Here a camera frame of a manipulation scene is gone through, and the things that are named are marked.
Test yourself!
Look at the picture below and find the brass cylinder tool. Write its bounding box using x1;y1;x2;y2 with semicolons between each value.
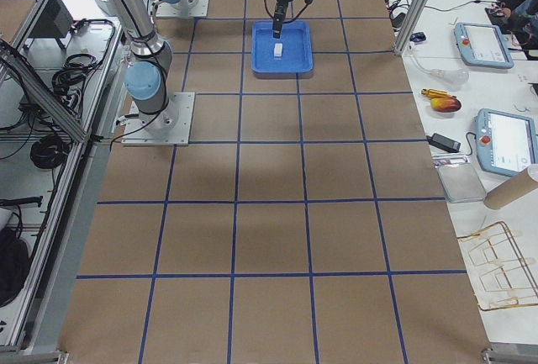
421;88;451;99

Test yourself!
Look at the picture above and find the mango fruit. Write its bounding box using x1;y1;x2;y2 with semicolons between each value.
430;96;462;113

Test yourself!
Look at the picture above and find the teach pendant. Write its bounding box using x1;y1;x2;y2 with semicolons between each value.
475;108;537;177
453;23;514;70

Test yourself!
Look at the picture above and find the aluminium frame post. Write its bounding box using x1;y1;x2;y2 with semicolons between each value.
393;0;428;55

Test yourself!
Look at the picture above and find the clear light bulb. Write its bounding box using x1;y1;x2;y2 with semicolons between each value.
428;69;469;87

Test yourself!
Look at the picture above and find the blue plastic tray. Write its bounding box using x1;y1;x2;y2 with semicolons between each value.
251;20;313;74

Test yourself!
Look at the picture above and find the black power adapter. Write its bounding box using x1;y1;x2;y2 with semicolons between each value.
426;133;461;153

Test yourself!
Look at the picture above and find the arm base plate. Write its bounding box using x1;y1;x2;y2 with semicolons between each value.
156;0;209;19
121;92;195;146

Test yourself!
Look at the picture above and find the teach pendant far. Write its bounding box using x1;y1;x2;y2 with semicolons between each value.
453;23;514;70

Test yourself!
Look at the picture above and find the gold wire rack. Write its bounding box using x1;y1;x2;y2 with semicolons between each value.
457;221;537;312

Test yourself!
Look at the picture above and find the metal tin tray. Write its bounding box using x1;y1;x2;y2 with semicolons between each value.
436;163;486;203

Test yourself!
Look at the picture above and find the cardboard tube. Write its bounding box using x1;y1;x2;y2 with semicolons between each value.
483;164;537;210

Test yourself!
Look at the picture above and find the teach pendant near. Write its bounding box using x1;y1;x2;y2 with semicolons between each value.
475;108;537;177

